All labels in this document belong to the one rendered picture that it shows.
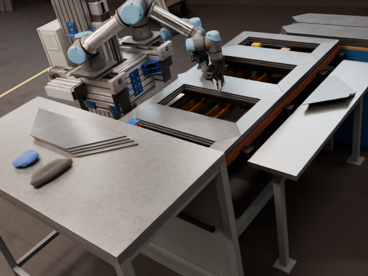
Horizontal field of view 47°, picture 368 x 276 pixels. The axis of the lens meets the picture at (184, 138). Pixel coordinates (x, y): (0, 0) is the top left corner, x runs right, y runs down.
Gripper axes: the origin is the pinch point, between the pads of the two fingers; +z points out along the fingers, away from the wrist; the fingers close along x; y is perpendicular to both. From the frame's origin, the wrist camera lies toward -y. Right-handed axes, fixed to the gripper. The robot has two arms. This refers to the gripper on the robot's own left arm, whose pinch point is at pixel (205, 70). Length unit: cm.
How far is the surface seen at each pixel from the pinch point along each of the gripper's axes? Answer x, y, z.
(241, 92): 38.2, 16.3, 0.5
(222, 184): 80, 95, -6
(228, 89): 28.8, 16.1, 0.6
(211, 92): 19.1, 19.8, 2.3
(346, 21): 54, -100, 1
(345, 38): 65, -72, 1
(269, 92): 54, 11, 0
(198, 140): 42, 64, 2
